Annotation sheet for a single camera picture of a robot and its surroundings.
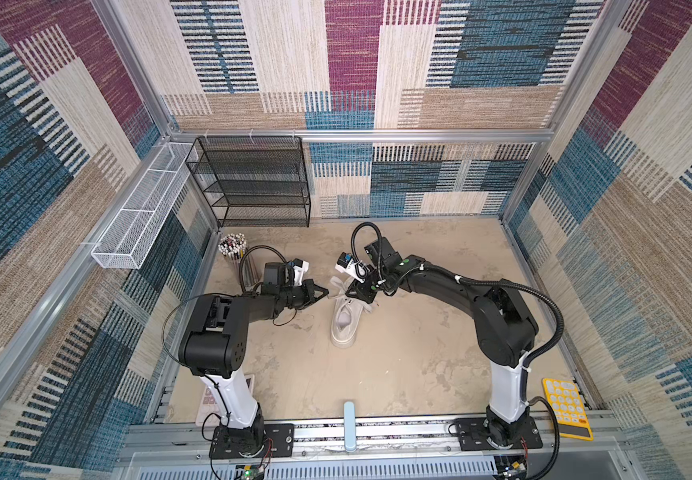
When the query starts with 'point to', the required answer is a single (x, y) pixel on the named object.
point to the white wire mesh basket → (128, 237)
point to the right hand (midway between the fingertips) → (352, 292)
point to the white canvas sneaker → (347, 315)
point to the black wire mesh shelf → (252, 180)
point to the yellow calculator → (569, 405)
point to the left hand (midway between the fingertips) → (328, 288)
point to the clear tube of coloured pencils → (232, 246)
